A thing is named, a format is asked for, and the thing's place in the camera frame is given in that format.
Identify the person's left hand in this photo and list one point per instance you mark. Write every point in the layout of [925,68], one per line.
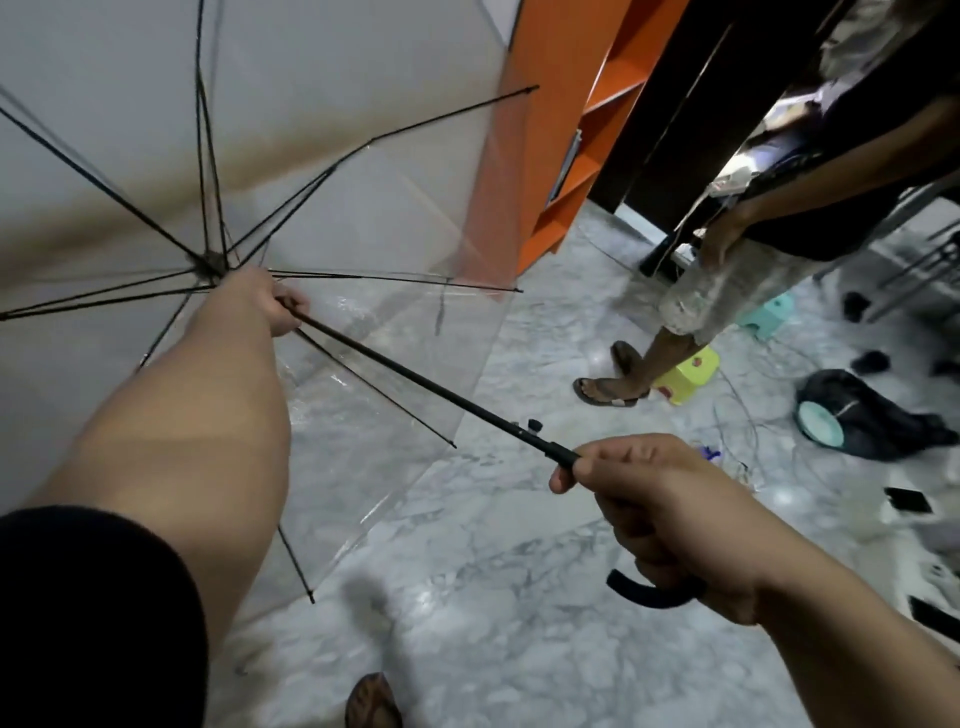
[262,300]

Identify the person's right hand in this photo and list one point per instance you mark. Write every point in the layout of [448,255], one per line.
[675,517]

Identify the clear transparent umbrella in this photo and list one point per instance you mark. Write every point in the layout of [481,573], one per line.
[420,388]

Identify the person's left forearm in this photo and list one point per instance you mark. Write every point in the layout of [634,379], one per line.
[187,450]

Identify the person's black sandal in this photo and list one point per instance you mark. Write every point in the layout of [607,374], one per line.
[373,701]

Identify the person's black sleeve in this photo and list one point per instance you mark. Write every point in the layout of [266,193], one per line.
[90,622]

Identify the yellow green sheet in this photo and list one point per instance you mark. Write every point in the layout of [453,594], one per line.
[686,375]

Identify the teal round lid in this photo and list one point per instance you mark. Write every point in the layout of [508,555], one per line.
[820,425]

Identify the black bag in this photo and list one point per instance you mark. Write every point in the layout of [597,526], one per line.
[877,416]

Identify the teal plastic stool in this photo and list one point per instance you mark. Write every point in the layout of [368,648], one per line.
[769,311]

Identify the black phone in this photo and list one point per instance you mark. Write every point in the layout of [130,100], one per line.
[934,619]
[907,500]

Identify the orange wooden bookshelf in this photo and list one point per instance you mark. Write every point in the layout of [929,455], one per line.
[555,112]

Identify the black cabinet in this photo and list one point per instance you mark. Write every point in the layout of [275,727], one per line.
[675,112]

